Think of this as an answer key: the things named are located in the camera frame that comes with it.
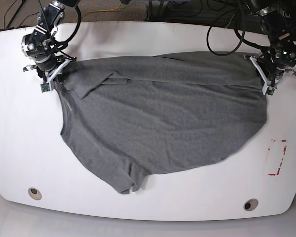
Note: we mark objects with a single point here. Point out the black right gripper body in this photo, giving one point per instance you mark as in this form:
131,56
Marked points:
45,67

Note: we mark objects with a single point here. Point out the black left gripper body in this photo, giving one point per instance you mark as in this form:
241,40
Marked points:
271,72

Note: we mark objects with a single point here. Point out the grey t-shirt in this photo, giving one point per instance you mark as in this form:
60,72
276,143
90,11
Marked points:
125,118

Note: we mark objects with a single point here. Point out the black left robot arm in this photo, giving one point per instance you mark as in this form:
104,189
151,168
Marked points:
278,22

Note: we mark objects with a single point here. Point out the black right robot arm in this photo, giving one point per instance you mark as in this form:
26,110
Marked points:
41,45

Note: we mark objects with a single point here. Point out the red tape rectangle marking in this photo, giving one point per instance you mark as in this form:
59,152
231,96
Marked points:
275,156

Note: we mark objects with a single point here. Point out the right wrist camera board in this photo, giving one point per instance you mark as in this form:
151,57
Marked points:
45,87

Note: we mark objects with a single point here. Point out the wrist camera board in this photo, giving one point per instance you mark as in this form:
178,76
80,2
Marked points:
45,87
270,91

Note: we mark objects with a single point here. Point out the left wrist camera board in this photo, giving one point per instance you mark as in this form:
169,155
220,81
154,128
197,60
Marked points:
270,91

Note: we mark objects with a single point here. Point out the left table cable grommet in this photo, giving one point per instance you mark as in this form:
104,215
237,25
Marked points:
34,193

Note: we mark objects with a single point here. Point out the table cable grommet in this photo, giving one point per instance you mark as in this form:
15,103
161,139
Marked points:
251,204
34,193

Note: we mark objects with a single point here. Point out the right table cable grommet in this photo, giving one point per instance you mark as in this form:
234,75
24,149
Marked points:
251,204

